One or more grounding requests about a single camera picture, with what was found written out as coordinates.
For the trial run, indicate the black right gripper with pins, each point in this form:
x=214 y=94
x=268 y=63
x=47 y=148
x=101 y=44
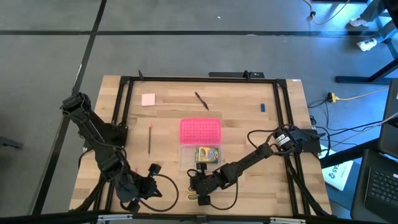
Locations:
x=206 y=183

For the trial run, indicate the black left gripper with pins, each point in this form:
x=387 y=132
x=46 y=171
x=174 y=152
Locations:
x=133 y=188

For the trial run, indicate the yellow green crayon box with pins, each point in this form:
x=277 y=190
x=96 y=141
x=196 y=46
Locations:
x=206 y=155

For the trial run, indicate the purple pen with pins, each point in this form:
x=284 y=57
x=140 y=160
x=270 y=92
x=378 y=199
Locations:
x=202 y=101

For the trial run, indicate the pink sticky note pad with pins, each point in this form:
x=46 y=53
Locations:
x=148 y=99

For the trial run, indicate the blue eraser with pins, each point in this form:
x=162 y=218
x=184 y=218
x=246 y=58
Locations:
x=262 y=107

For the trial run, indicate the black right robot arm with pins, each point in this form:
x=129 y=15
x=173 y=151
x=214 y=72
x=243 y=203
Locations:
x=248 y=158

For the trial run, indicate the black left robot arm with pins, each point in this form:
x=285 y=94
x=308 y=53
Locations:
x=93 y=127

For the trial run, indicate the clear pencil box pink lid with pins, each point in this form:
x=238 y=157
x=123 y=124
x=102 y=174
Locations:
x=200 y=133

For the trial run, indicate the black gantry beam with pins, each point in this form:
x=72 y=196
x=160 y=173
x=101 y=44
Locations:
x=62 y=216

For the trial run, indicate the white box blue print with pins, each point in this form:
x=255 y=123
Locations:
x=337 y=174

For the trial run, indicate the grey chair base leg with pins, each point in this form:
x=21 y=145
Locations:
x=11 y=143

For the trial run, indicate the black desk foot bar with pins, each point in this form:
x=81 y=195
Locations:
x=348 y=152

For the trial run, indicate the black laptop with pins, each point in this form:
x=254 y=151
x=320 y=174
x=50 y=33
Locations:
x=382 y=186

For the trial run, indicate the black monitor panel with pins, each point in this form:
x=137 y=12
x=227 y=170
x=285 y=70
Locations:
x=390 y=124

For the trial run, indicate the person's foot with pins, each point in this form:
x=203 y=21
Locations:
x=367 y=44
x=359 y=22

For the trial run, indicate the person's leg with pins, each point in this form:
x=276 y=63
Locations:
x=373 y=11

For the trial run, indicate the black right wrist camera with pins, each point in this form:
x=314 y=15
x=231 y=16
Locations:
x=204 y=200

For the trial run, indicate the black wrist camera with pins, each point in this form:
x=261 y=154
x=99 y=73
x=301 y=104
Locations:
x=204 y=200
x=154 y=169

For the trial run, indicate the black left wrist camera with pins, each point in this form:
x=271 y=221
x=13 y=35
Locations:
x=154 y=169

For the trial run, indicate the silver corner bracket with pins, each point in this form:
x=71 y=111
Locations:
x=287 y=220
x=115 y=217

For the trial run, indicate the black aluminium table frame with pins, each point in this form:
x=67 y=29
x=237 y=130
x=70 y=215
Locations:
x=202 y=79

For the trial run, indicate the black desk frame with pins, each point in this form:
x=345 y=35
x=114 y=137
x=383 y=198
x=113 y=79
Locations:
x=357 y=79

